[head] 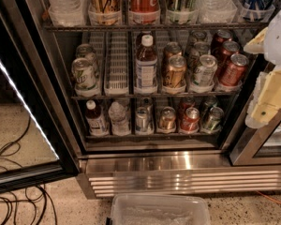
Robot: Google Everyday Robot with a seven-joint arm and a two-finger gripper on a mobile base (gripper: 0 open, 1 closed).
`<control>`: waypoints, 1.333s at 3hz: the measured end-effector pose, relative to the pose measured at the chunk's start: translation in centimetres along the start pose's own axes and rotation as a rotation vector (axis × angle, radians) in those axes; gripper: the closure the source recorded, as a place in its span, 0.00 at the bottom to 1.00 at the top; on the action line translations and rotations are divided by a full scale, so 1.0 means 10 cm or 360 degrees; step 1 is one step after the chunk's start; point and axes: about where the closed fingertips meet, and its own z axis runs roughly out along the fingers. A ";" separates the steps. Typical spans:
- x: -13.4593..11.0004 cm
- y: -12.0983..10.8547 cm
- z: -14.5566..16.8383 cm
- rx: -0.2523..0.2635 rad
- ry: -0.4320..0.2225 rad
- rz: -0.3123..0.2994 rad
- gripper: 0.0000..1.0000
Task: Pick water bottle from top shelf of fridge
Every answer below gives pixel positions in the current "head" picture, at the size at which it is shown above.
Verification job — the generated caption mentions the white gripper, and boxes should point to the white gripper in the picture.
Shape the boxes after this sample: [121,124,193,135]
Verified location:
[244,9,281,128]

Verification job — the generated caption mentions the green can bottom shelf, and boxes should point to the green can bottom shelf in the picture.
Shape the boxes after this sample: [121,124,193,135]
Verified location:
[200,107,224,134]

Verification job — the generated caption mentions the closed right fridge door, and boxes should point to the closed right fridge door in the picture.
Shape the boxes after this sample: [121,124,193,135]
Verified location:
[229,110,281,166]

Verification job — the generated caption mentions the red can bottom shelf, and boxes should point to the red can bottom shelf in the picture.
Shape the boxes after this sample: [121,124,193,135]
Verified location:
[180,107,200,134]

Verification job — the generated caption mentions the gold can bottom shelf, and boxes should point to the gold can bottom shelf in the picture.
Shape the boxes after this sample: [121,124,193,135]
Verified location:
[158,107,176,133]

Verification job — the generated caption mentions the gold can shelf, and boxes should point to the gold can shelf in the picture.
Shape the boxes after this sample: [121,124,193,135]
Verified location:
[158,107,176,133]
[88,0,122,26]

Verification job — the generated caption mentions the brown tea bottle middle shelf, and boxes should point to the brown tea bottle middle shelf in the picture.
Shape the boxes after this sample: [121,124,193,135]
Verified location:
[135,35,157,94]

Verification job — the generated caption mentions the brown tea bottle shelf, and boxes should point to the brown tea bottle shelf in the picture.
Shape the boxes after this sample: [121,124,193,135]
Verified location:
[85,99,109,137]
[135,35,157,94]

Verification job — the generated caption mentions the silver can bottom shelf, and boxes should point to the silver can bottom shelf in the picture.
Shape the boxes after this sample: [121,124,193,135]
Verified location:
[135,107,154,135]

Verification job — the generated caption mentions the red cola can top shelf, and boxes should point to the red cola can top shelf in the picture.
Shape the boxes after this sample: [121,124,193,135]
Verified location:
[128,0,160,25]

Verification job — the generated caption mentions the white empty shelf glide tray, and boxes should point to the white empty shelf glide tray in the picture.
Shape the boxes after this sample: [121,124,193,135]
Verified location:
[104,32,129,96]

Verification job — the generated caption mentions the clear water bottle bottom shelf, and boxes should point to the clear water bottle bottom shelf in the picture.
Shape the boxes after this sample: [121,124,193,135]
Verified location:
[108,101,130,136]

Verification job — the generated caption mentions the gold can top shelf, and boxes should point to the gold can top shelf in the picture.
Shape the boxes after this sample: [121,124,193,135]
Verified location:
[88,0,122,26]

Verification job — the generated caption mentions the brown tea bottle bottom shelf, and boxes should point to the brown tea bottle bottom shelf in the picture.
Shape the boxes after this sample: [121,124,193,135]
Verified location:
[85,99,109,137]

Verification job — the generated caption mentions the stainless fridge base grille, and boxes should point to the stainless fridge base grille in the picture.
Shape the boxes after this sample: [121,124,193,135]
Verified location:
[77,151,281,199]

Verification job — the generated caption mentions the open glass fridge door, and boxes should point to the open glass fridge door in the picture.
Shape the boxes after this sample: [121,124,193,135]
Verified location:
[0,0,79,194]

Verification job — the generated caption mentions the red can front middle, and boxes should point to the red can front middle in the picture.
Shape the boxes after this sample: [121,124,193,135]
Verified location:
[215,53,249,92]

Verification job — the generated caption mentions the red can rear middle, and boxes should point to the red can rear middle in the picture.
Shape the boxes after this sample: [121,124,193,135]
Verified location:
[211,29,233,50]

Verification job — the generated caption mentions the white green can front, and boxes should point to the white green can front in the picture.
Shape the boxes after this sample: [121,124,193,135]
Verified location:
[190,54,217,93]

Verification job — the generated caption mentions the white green can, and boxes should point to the white green can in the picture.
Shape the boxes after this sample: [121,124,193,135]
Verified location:
[188,41,210,63]
[190,54,217,93]

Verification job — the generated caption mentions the white green can rear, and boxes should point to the white green can rear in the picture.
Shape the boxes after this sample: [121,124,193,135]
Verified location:
[188,41,210,63]

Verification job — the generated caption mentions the gold can front middle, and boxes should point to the gold can front middle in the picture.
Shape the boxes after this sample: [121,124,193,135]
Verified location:
[162,55,186,94]

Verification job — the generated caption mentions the gold can rear middle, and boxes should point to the gold can rear middle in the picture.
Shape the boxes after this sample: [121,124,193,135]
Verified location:
[163,41,183,60]

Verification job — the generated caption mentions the silver can behind 7up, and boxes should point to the silver can behind 7up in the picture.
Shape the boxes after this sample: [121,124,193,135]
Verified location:
[76,43,98,72]

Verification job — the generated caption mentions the green 7up can front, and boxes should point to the green 7up can front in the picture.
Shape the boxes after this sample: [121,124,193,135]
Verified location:
[71,58,98,97]

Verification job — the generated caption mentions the clear plastic bin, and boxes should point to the clear plastic bin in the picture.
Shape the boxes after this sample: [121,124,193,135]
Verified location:
[105,193,211,225]

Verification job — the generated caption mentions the middle wire shelf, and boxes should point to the middle wire shelf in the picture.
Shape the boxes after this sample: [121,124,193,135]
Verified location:
[71,91,239,100]

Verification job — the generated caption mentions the wire shelf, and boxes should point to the wire shelf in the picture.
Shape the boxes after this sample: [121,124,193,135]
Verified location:
[85,132,220,140]
[43,22,268,32]
[71,91,239,100]

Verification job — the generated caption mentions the orange floor cable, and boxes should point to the orange floor cable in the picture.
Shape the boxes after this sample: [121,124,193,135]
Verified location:
[256,190,281,208]

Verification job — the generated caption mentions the bottom wire shelf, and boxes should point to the bottom wire shelf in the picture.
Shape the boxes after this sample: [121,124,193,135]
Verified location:
[85,132,220,140]

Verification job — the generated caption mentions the top wire shelf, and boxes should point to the top wire shelf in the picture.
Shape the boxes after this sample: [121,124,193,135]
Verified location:
[43,22,268,32]

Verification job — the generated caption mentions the black floor cables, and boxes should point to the black floor cables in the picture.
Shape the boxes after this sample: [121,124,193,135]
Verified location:
[0,114,59,225]

